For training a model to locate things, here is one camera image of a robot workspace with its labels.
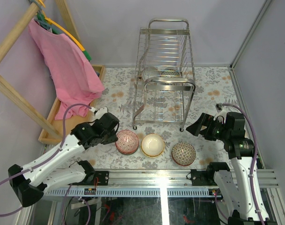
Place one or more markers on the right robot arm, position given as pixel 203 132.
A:
pixel 243 197

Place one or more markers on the pink cloth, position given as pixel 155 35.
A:
pixel 75 80

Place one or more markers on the aluminium rail frame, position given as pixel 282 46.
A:
pixel 147 183

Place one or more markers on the blue patterned bowl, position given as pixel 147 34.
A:
pixel 169 73

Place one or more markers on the green plastic hanger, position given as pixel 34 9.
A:
pixel 48 24

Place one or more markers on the aluminium corner post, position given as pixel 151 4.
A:
pixel 263 10

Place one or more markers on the yellow plastic hanger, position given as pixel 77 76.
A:
pixel 40 4

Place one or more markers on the stainless steel dish rack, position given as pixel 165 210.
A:
pixel 164 43

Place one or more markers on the red patterned bowl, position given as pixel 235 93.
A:
pixel 127 143

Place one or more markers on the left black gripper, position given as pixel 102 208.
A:
pixel 112 137

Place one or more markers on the wooden clothes rack frame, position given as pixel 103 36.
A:
pixel 24 68

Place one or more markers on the brown patterned bowl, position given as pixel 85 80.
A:
pixel 183 153

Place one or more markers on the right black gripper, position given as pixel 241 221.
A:
pixel 205 119

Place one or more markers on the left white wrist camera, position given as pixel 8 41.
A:
pixel 98 113

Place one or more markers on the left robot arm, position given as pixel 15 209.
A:
pixel 31 181

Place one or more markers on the wooden tray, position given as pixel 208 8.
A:
pixel 71 122

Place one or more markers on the cream bowl orange rim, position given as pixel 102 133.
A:
pixel 152 145

